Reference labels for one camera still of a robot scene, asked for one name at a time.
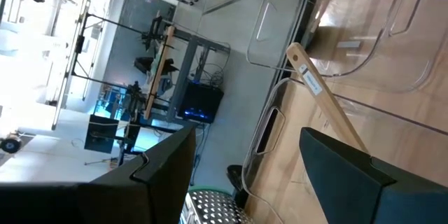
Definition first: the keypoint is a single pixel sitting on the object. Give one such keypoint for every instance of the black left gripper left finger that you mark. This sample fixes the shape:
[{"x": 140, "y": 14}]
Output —
[{"x": 105, "y": 203}]

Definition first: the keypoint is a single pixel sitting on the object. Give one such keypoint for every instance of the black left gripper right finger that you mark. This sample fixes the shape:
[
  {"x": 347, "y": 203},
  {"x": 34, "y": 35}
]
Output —
[{"x": 350, "y": 189}]

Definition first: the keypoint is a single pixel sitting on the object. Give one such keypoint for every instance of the black cabinet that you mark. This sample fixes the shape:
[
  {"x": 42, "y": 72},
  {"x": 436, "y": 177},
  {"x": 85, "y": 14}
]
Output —
[{"x": 101, "y": 133}]

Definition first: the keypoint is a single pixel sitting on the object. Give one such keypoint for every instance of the metal box grater teal trim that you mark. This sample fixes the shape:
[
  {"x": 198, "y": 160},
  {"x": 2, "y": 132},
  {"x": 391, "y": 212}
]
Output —
[{"x": 217, "y": 206}]

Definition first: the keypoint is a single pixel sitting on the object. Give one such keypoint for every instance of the wooden top workbench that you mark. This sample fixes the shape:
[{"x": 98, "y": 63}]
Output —
[{"x": 159, "y": 77}]

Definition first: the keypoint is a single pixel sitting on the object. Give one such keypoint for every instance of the black computer tower blue lights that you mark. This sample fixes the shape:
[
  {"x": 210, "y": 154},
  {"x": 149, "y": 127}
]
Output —
[{"x": 201, "y": 103}]

